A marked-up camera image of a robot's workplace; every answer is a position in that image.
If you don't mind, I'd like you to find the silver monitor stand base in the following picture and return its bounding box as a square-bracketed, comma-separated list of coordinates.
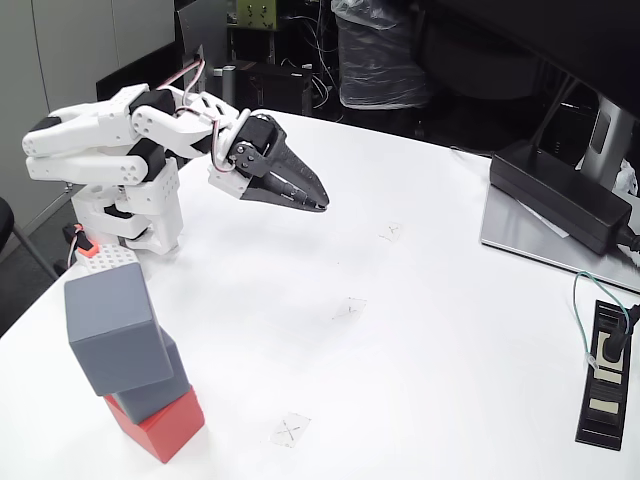
[479, 184, 640, 294]

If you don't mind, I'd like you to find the black computer case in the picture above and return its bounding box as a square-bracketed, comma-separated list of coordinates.
[234, 59, 314, 117]

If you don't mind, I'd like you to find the black power strip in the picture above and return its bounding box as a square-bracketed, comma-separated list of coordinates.
[574, 299, 634, 451]

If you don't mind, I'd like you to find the black desktop computer tower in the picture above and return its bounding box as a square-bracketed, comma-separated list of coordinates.
[95, 0, 231, 109]

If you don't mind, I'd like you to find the green circuit board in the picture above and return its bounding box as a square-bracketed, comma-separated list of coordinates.
[235, 0, 277, 31]

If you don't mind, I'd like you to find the clear tape with X mark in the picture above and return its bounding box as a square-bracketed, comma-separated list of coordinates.
[269, 412, 312, 450]

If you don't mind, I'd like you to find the green wire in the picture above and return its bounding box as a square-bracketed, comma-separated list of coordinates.
[572, 269, 631, 371]

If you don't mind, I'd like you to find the clear tape with pen mark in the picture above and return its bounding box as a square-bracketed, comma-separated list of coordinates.
[332, 296, 369, 321]

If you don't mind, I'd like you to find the black power plug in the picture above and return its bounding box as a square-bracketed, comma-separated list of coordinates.
[599, 303, 640, 364]

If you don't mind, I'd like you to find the silver metal post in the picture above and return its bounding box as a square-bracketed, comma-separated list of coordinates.
[213, 64, 236, 109]

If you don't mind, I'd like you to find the black adapter cable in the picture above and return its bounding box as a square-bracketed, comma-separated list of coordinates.
[617, 224, 640, 261]

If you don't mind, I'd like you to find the black power adapter brick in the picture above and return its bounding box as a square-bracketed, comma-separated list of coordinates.
[488, 139, 634, 256]

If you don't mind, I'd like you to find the plastic-wrapped black bin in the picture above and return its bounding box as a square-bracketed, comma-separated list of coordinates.
[330, 0, 434, 110]

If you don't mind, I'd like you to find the silver monitor stand neck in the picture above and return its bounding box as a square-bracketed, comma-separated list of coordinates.
[579, 97, 639, 189]

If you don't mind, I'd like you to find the white paper sheet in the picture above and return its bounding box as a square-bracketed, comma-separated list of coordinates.
[519, 199, 571, 239]

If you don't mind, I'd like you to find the black office chair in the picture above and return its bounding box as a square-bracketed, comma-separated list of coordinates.
[0, 196, 61, 281]

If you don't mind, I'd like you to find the orange cable connector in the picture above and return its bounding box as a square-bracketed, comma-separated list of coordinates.
[63, 223, 99, 259]

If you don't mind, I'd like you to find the black monitor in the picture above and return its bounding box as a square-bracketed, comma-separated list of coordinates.
[429, 0, 640, 121]

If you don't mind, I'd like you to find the clear tape with Y mark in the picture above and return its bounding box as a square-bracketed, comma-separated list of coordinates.
[378, 221, 405, 245]

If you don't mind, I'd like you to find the crumpled white plastic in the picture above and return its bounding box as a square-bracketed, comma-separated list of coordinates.
[613, 158, 640, 197]

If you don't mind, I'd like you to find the red cube block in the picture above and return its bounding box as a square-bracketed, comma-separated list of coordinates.
[103, 387, 207, 464]

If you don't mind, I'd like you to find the grey cube block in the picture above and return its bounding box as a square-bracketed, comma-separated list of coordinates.
[112, 324, 193, 423]
[64, 263, 175, 396]

